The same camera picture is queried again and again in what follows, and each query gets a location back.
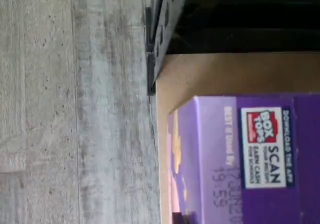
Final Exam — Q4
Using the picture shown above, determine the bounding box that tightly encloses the purple Annie's box pink patch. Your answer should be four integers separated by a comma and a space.
166, 92, 320, 224

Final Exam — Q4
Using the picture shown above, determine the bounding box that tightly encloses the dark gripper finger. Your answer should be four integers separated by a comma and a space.
171, 211, 198, 224

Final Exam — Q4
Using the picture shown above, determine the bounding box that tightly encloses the black metal shelving frame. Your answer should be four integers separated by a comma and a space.
145, 0, 320, 96

